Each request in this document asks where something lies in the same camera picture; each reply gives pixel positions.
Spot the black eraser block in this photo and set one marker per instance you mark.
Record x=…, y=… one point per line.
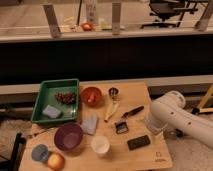
x=138, y=142

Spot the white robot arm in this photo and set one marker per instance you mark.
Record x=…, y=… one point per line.
x=169, y=110

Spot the small metal cup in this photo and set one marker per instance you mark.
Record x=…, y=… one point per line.
x=113, y=93

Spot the orange bowl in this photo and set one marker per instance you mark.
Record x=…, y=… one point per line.
x=91, y=96

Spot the bunch of dark grapes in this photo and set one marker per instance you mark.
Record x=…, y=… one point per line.
x=66, y=98

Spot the grey folded cloth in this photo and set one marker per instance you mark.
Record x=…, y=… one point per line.
x=89, y=125

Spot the black binder clip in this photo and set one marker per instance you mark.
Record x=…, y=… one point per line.
x=121, y=127

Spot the green plastic tray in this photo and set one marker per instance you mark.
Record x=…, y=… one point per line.
x=47, y=97

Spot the white cup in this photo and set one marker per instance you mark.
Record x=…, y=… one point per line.
x=100, y=145

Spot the blue sponge in tray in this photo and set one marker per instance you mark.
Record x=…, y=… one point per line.
x=51, y=112

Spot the red fruit on shelf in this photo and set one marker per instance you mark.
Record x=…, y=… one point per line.
x=87, y=26

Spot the purple bowl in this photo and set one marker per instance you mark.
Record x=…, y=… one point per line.
x=68, y=136

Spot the red yellow apple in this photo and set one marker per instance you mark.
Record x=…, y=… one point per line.
x=56, y=161

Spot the blue round lid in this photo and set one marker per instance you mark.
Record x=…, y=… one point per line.
x=40, y=153

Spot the black office chair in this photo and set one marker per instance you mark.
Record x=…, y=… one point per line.
x=170, y=13

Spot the black handled knife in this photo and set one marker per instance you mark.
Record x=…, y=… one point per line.
x=132, y=112

